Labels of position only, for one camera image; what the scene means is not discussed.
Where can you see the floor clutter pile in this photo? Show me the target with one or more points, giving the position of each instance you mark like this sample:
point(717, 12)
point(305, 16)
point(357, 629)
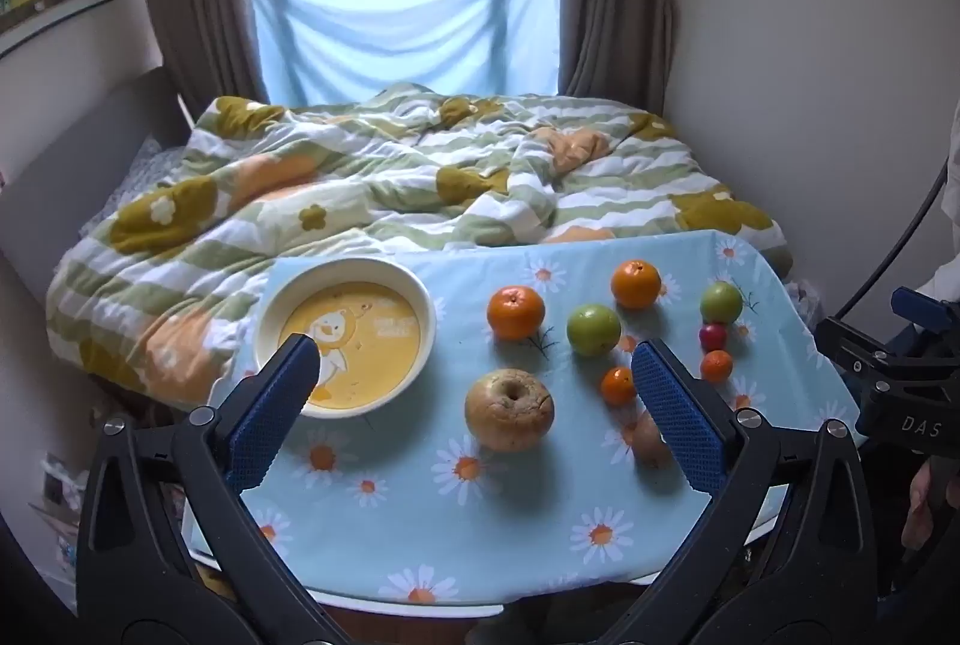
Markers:
point(60, 502)

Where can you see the small red fruit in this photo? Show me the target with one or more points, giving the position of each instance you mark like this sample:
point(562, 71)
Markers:
point(712, 337)

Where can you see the striped flower quilt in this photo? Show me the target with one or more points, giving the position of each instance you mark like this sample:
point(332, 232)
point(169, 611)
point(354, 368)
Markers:
point(360, 165)

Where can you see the grey headboard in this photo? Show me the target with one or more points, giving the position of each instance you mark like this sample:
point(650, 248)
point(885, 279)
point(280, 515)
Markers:
point(82, 142)

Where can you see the patterned bed sheet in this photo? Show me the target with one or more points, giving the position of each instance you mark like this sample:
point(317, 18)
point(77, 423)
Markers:
point(146, 169)

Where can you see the brown kiwi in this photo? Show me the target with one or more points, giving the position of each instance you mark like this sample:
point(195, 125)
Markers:
point(646, 442)

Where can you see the large orange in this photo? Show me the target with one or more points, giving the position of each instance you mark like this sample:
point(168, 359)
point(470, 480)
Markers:
point(515, 313)
point(636, 284)

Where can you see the blue window cloth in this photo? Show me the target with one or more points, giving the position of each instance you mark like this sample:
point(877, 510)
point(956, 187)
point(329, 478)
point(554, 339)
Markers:
point(405, 30)

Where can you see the blue daisy tablecloth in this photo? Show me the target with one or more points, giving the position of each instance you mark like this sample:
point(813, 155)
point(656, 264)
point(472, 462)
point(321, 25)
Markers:
point(525, 525)

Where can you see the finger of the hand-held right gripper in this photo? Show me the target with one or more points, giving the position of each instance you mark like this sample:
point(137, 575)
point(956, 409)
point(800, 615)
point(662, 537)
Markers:
point(922, 311)

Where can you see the green apple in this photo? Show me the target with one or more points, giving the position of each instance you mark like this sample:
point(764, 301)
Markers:
point(721, 302)
point(594, 330)

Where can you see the cream bowl with duck print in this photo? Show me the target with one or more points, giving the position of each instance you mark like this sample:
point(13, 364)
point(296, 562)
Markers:
point(375, 345)

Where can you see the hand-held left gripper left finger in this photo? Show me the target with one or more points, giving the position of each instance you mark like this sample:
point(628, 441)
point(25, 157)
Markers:
point(274, 416)

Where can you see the small mandarin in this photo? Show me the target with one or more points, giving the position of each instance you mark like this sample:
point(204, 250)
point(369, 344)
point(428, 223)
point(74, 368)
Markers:
point(617, 388)
point(716, 366)

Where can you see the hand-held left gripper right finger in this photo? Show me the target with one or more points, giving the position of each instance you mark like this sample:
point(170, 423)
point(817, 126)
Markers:
point(679, 420)

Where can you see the person's right hand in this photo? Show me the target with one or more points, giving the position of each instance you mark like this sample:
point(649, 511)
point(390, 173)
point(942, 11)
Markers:
point(916, 510)

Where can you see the wrinkled brown apple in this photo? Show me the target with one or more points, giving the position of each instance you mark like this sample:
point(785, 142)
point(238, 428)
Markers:
point(510, 412)

